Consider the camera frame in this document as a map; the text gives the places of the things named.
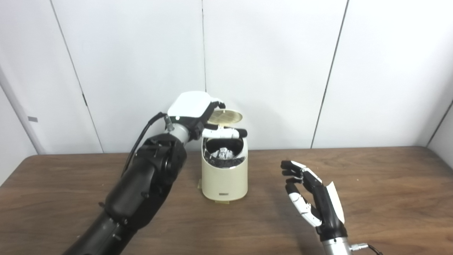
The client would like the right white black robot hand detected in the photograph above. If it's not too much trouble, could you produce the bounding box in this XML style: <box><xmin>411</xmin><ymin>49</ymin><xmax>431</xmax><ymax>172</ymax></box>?
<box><xmin>281</xmin><ymin>160</ymin><xmax>349</xmax><ymax>243</ymax></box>

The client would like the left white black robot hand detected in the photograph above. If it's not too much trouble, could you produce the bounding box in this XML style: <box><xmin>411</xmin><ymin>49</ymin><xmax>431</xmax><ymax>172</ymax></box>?
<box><xmin>167</xmin><ymin>91</ymin><xmax>248</xmax><ymax>140</ymax></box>

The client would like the round cream bin lid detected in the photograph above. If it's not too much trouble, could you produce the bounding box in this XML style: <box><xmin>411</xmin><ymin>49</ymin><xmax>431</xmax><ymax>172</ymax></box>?
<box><xmin>210</xmin><ymin>109</ymin><xmax>244</xmax><ymax>127</ymax></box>

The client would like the white paper ball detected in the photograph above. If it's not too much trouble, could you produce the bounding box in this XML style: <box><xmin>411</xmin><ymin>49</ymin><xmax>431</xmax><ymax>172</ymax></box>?
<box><xmin>212</xmin><ymin>149</ymin><xmax>234</xmax><ymax>160</ymax></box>

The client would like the cream-colored desktop trash bin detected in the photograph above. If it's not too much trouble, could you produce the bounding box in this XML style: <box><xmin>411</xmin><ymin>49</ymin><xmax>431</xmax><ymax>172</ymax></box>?
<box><xmin>201</xmin><ymin>109</ymin><xmax>249</xmax><ymax>203</ymax></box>

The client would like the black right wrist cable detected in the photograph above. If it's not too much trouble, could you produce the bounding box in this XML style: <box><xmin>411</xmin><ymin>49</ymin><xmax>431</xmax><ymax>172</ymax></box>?
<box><xmin>350</xmin><ymin>243</ymin><xmax>384</xmax><ymax>255</ymax></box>

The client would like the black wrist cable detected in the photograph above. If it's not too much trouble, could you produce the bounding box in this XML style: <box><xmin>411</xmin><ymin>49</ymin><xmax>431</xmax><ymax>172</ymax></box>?
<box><xmin>120</xmin><ymin>112</ymin><xmax>174</xmax><ymax>177</ymax></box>
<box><xmin>350</xmin><ymin>243</ymin><xmax>384</xmax><ymax>255</ymax></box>

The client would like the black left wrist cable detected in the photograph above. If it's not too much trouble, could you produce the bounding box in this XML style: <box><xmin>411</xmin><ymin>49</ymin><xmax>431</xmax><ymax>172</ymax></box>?
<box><xmin>120</xmin><ymin>112</ymin><xmax>174</xmax><ymax>177</ymax></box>

